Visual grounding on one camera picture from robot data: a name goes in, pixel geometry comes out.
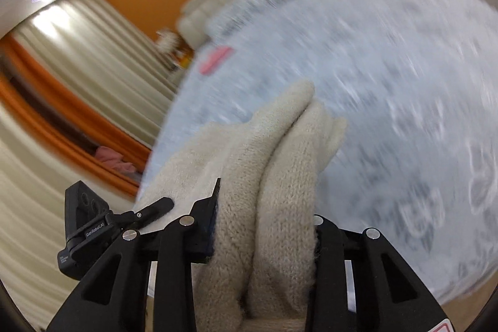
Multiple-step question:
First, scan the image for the pink cloth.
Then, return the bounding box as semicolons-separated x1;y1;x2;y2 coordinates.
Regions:
94;144;138;176

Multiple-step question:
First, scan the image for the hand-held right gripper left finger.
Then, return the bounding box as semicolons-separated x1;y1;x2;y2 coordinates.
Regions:
46;178;222;332

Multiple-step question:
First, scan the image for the white flower bouquet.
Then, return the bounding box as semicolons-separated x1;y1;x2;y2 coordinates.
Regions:
157;27;182;57

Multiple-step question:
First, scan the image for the cream knit cardigan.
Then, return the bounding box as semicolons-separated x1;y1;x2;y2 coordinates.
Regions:
134;79;349;332

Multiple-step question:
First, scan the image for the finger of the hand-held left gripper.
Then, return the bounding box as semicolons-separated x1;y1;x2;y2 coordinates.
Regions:
111;197;175;231

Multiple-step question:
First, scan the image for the pink item on bed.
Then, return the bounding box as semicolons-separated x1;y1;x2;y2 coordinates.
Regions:
199;46;234;75

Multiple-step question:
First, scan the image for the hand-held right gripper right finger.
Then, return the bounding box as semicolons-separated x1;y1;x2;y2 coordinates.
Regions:
305;214;454;332

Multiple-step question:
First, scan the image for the light blue patterned bed blanket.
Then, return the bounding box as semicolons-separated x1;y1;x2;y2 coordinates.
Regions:
136;0;498;307

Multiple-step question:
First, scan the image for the orange curtain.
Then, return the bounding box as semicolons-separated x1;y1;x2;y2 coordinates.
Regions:
0;34;153;197

